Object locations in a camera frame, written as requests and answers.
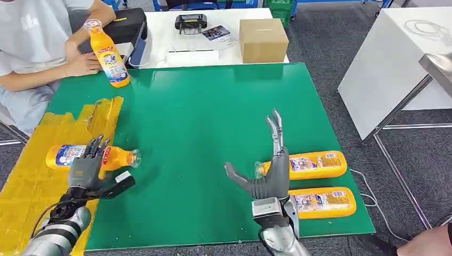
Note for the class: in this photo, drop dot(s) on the white side table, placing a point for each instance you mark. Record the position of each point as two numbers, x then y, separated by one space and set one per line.
385 70

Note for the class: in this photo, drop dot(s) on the orange drink bottle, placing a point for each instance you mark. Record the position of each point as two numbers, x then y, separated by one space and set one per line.
109 60
325 203
314 165
61 157

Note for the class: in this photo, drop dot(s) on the brown cardboard box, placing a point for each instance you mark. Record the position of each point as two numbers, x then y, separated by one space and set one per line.
263 40

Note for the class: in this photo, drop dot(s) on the person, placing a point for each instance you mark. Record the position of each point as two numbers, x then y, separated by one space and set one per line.
31 39

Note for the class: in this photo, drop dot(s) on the white desk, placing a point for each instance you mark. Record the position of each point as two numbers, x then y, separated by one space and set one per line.
159 39

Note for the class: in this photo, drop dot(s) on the black robot foot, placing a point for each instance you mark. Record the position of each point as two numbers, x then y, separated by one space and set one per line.
378 245

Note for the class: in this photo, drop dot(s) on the flat white box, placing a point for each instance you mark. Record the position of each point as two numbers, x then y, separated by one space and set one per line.
192 57

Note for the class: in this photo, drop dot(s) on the black handheld controller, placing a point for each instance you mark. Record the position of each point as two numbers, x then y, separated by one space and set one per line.
190 23

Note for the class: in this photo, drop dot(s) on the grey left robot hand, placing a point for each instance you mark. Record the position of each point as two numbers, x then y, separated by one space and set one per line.
84 173

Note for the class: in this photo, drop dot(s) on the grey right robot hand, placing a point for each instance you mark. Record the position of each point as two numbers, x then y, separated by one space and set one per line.
277 176

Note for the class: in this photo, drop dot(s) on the blue flat bag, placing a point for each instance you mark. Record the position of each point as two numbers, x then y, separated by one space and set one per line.
137 49

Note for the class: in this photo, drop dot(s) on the green plastic crate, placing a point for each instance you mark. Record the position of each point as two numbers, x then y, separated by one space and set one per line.
280 10

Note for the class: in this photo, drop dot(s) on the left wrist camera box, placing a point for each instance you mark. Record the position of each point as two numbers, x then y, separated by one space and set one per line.
118 185

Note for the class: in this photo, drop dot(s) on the black carrying case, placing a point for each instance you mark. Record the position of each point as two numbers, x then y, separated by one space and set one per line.
129 23

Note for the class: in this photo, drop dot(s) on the dark printed photo card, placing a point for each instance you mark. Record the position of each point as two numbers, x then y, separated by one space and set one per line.
215 32

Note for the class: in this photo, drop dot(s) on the green table mat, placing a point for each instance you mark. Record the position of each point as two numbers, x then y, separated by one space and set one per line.
197 123

